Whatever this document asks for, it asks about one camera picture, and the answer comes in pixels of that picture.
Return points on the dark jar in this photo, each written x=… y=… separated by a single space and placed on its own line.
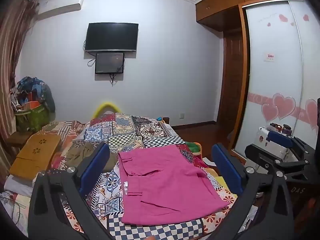
x=276 y=126
x=286 y=129

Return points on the small black monitor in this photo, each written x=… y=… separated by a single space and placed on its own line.
x=109 y=62

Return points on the white folded cloth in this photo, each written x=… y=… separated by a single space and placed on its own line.
x=17 y=185

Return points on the wall socket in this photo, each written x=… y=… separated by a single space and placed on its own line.
x=182 y=115

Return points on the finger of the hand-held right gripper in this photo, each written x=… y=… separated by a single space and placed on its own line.
x=278 y=138
x=260 y=155

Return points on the pink white sticker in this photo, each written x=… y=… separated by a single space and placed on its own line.
x=270 y=56

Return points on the wooden stool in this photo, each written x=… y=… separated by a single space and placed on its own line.
x=17 y=137

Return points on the white air conditioner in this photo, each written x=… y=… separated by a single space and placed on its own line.
x=60 y=5

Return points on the wooden overhead cabinet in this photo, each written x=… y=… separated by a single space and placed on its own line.
x=220 y=7

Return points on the heart print sliding wardrobe door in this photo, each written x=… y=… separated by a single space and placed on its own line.
x=310 y=67
x=272 y=85

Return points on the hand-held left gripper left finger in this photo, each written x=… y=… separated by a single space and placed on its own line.
x=96 y=165

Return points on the pale printed sheet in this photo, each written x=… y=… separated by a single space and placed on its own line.
x=15 y=212

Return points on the bamboo lap desk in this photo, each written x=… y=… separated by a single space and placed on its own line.
x=32 y=155

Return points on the pink pants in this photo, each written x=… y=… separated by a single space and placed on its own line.
x=170 y=180

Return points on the patchwork blanket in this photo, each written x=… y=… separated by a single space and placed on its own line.
x=120 y=127

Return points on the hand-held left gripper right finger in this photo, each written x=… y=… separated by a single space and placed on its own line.
x=228 y=167

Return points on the striped curtain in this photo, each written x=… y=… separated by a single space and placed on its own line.
x=12 y=42

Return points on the green cloth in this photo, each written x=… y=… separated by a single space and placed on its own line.
x=195 y=147

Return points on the olive pants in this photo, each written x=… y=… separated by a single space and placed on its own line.
x=82 y=152

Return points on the white case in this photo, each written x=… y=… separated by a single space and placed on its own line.
x=262 y=135

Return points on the black wall television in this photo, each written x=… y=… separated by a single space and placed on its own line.
x=111 y=36

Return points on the orange box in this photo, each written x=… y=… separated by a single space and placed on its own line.
x=32 y=104

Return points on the striped orange quilt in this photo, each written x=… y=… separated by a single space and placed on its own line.
x=62 y=130

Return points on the pile of clothes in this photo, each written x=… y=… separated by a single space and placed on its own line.
x=32 y=85

